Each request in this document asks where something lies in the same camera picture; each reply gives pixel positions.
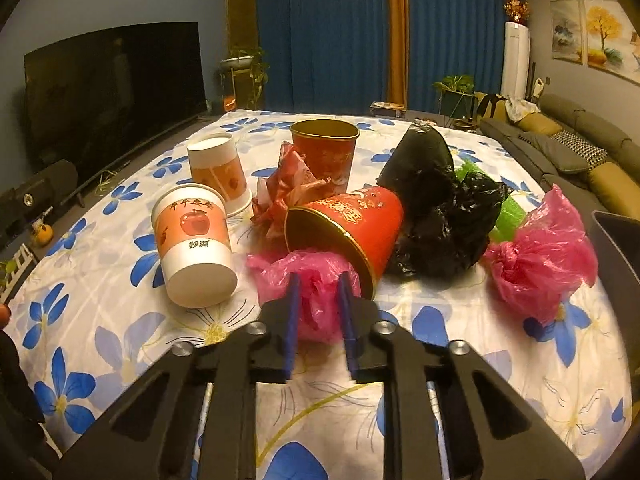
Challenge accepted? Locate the pink plastic bag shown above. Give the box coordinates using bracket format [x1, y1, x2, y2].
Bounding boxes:
[482, 185, 599, 326]
[246, 250, 363, 343]

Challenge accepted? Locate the blue curtain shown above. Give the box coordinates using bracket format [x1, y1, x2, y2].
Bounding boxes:
[407, 0, 512, 116]
[256, 0, 391, 112]

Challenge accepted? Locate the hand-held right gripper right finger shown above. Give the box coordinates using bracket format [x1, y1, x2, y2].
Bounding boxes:
[337, 271, 587, 480]

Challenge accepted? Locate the black plastic bag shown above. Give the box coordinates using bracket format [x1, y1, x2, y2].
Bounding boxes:
[376, 120, 508, 278]

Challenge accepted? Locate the red paper cup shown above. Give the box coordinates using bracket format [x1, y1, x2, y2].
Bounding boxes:
[290, 120, 361, 197]
[284, 186, 405, 301]

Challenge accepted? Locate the orange curtain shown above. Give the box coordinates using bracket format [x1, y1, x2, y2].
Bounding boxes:
[384, 0, 411, 106]

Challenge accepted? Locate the black garment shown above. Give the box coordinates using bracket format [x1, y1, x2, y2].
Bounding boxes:
[475, 92, 509, 121]

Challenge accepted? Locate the orange flower bouquet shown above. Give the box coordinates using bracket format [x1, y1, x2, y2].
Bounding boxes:
[504, 0, 531, 25]

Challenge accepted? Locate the black white checkered cushion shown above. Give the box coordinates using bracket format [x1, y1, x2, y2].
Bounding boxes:
[552, 130, 613, 164]

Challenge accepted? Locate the blue flowered white cloth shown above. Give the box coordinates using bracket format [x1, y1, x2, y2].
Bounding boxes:
[5, 107, 631, 480]

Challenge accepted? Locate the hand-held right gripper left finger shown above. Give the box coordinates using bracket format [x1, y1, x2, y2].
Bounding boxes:
[54, 274, 302, 480]

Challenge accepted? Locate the black television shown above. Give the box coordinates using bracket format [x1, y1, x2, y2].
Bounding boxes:
[24, 22, 208, 177]

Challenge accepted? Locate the green plastic bag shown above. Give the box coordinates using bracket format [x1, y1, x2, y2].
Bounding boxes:
[455, 159, 527, 243]

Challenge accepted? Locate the grey landscape wall painting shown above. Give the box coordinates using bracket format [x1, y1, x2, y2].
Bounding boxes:
[550, 0, 585, 65]

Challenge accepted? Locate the potted plant on stand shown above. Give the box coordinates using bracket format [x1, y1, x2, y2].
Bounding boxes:
[218, 47, 271, 111]

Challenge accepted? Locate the white apple print paper cup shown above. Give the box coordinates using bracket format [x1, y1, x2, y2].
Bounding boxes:
[151, 185, 238, 309]
[187, 133, 252, 218]

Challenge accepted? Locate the large yellow cushion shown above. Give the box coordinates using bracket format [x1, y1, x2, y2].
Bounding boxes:
[587, 162, 640, 221]

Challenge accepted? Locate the yellow tree wall painting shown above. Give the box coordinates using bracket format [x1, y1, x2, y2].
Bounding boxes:
[584, 0, 640, 85]

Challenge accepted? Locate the printed cardboard box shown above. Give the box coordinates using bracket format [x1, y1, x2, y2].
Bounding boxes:
[370, 101, 407, 118]

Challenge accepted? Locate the grey bin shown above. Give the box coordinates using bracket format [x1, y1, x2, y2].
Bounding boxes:
[591, 210, 640, 313]

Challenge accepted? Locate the dark television cabinet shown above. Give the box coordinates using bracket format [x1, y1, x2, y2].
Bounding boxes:
[0, 110, 221, 266]

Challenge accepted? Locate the grey cushion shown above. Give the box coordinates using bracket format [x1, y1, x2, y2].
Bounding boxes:
[520, 132, 588, 174]

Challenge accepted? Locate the crumpled red wrapper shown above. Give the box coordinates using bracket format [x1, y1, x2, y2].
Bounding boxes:
[251, 142, 332, 241]

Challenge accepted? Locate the bundle of straw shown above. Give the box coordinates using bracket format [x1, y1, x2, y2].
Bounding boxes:
[92, 169, 118, 195]

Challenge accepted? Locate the small yellow cushion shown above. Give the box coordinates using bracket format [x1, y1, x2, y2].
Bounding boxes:
[517, 112, 563, 137]

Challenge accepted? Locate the white standing air conditioner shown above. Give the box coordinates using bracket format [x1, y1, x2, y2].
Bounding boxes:
[502, 22, 531, 102]

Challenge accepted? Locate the wooden door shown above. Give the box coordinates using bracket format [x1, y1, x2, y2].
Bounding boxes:
[226, 0, 259, 61]

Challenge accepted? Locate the grey sofa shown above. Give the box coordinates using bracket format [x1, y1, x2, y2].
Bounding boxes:
[479, 92, 640, 223]

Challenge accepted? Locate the plant in green planter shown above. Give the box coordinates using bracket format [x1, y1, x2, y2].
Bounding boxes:
[432, 75, 476, 122]

